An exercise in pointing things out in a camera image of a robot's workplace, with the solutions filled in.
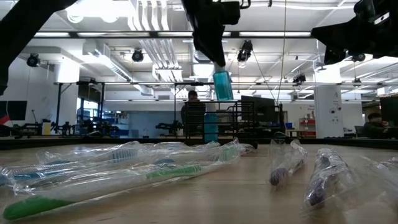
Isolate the red storage shelf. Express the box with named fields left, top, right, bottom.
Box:
left=298, top=117, right=317, bottom=138

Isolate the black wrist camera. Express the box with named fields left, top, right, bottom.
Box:
left=353, top=0, right=398, bottom=29
left=221, top=1, right=242, bottom=26

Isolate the black overhead frame beam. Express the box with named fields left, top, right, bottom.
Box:
left=34, top=30, right=315, bottom=39

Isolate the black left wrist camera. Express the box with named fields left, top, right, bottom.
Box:
left=221, top=1, right=242, bottom=26

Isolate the black monitor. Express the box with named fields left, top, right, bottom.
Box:
left=241, top=95, right=277, bottom=131
left=379, top=96, right=398, bottom=127

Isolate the teal mouthwash bottle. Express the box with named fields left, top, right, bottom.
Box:
left=203, top=113, right=220, bottom=144
left=213, top=63, right=234, bottom=102

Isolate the black wire caddy basket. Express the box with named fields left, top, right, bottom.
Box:
left=185, top=101, right=259, bottom=149

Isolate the black wall screen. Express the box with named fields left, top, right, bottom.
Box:
left=0, top=100, right=28, bottom=121

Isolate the purple toothbrush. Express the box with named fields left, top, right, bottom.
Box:
left=303, top=148, right=356, bottom=210
left=269, top=139, right=308, bottom=188

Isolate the person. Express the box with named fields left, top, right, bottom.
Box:
left=180, top=90, right=206, bottom=135
left=363, top=112, right=390, bottom=139

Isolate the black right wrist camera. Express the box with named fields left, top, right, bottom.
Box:
left=353, top=0, right=398, bottom=29

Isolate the black background rig frame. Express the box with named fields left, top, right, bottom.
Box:
left=54, top=80, right=398, bottom=138

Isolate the black aluminium rig frame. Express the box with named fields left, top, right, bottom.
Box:
left=0, top=136, right=398, bottom=151

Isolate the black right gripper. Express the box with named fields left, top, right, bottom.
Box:
left=312, top=17, right=398, bottom=65

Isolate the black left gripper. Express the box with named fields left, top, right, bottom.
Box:
left=182, top=0, right=227, bottom=68

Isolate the white square pillar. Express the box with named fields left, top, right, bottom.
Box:
left=313, top=85, right=343, bottom=139

